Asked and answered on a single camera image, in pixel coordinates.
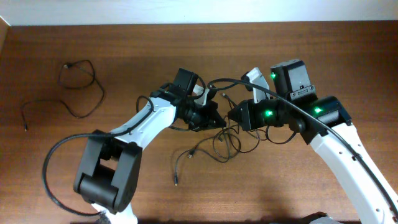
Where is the wooden side panel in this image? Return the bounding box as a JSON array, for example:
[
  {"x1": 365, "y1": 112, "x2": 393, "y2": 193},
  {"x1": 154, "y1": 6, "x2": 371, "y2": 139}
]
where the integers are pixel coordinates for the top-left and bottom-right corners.
[{"x1": 0, "y1": 16, "x2": 10, "y2": 52}]

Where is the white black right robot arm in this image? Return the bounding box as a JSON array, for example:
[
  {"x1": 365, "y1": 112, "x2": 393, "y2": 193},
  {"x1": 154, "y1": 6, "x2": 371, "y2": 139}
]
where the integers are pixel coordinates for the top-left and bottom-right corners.
[{"x1": 228, "y1": 59, "x2": 397, "y2": 223}]

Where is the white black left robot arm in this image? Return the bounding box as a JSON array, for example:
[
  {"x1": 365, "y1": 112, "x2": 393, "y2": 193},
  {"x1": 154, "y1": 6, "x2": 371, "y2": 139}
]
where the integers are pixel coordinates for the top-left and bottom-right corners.
[{"x1": 73, "y1": 68, "x2": 226, "y2": 223}]

